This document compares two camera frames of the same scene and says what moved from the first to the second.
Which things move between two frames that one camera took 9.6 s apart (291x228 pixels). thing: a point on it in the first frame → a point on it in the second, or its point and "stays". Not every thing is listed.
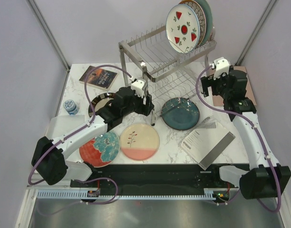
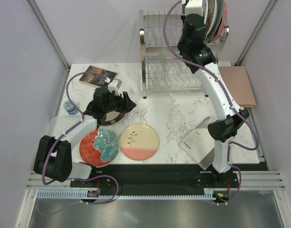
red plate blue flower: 101,150 stays
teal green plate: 209,22 → 220,6
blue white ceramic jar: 70,106 stays
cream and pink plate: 139,142 stays
